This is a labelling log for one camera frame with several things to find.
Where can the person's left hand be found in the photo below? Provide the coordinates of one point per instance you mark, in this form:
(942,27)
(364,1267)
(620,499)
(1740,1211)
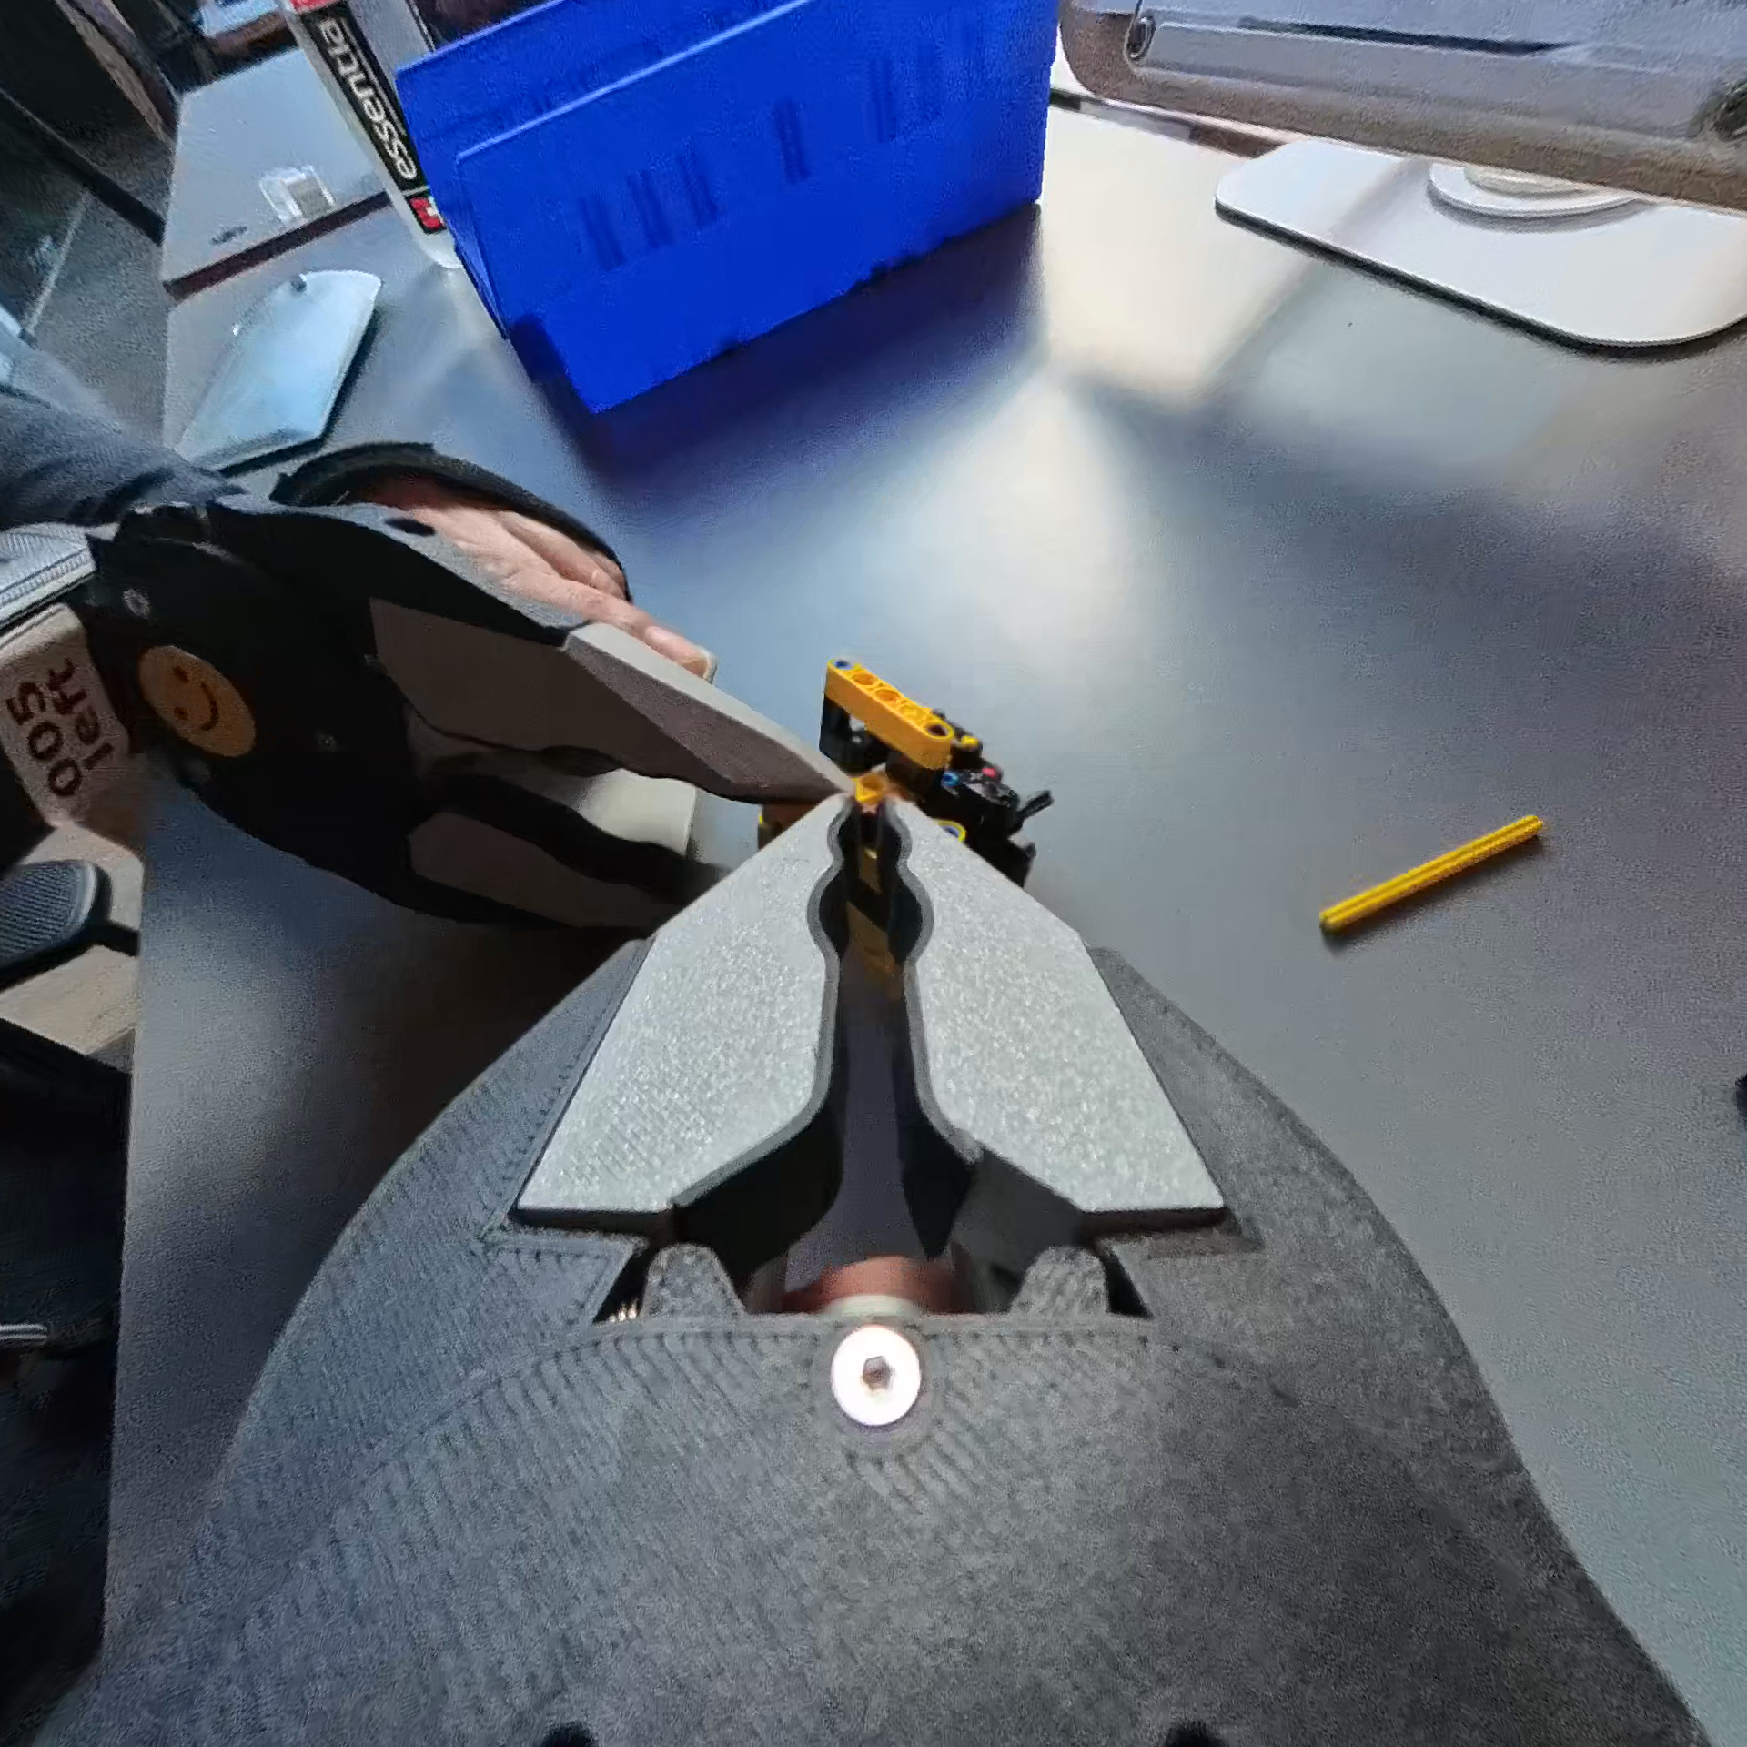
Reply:
(532,554)

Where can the small silver stand base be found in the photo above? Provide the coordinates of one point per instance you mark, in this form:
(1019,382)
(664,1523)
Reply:
(281,363)

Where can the silver computer monitor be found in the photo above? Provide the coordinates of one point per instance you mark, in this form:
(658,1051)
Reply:
(1434,82)

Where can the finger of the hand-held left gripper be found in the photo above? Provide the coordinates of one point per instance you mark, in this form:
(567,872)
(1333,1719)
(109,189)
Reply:
(532,882)
(601,704)

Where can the yellow lego axle rod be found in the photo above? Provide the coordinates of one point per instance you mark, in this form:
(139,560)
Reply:
(1434,874)

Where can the blue plastic bin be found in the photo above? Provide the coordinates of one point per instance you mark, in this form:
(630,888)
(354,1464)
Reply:
(765,179)

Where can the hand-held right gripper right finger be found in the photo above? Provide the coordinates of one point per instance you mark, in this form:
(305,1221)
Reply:
(1051,1051)

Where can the black office chair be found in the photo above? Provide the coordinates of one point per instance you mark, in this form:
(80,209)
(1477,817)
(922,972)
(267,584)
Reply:
(48,915)

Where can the person's left forearm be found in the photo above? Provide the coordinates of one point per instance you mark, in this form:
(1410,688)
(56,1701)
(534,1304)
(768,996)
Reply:
(82,465)

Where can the yellow and black lego model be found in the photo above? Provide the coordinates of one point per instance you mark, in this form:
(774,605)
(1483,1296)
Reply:
(887,700)

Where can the clear water bottle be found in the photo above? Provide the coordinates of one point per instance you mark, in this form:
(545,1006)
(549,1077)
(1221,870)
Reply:
(370,124)

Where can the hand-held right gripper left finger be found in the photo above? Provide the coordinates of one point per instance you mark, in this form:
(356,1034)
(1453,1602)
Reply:
(695,1038)

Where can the small clear plastic block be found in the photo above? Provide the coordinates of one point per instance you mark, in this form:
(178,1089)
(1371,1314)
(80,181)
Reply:
(295,195)

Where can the silver monitor stand base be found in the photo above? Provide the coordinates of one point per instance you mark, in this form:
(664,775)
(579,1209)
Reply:
(1365,218)

